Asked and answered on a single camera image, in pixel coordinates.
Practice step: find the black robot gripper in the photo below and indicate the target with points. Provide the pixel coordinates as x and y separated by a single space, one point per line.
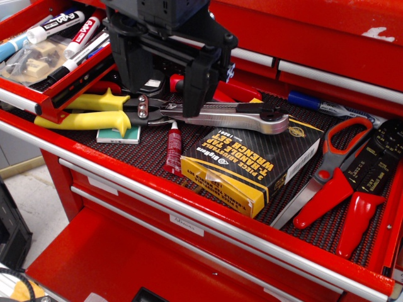
181 31

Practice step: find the silver box cutter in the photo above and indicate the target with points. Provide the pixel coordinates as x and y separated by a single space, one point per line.
262 117

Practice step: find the green white small box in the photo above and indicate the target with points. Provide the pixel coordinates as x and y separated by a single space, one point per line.
112 135

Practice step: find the red upper open drawer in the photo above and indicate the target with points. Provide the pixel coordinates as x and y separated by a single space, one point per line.
50 102

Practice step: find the black yellow tap wrench box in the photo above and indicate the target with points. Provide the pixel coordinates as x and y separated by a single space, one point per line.
244 169

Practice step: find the red main open drawer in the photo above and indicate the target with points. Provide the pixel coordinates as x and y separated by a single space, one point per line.
134 225

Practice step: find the red lower open drawer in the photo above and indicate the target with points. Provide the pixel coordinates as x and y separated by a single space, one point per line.
97 254

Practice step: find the black box on floor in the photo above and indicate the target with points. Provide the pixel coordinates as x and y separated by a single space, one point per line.
16 237

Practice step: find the black tape measure case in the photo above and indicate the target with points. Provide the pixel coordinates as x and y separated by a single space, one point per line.
156 85

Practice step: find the blue pen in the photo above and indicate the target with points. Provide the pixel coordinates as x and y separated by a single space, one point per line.
98 50

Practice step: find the red whiteboard marker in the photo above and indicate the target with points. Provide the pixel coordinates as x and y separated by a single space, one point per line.
86 32

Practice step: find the red threadlocker tube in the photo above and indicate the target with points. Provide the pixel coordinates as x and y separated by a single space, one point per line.
174 148

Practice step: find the white black dry-erase marker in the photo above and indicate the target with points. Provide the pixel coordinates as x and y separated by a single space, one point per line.
99 41

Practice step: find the blue cap BIC marker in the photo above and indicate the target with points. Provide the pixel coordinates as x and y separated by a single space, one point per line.
333 109

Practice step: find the black cap whiteboard marker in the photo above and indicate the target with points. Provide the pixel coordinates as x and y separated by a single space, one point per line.
63 21

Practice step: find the clear bag of parts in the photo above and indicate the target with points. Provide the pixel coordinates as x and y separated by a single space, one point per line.
35 62

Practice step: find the light blue marker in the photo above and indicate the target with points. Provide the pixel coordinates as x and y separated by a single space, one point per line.
11 46

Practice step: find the red tool cabinet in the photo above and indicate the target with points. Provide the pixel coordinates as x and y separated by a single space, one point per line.
349 52

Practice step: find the red grey scissors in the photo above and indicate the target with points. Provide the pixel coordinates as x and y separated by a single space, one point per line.
332 158

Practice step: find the red black handled crimper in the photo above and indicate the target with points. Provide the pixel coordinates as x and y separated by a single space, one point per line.
226 92

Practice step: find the yellow handled tin snips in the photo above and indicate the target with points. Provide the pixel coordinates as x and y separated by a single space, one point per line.
108 111

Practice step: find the red handled wire stripper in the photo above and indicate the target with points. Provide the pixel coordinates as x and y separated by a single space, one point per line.
363 181

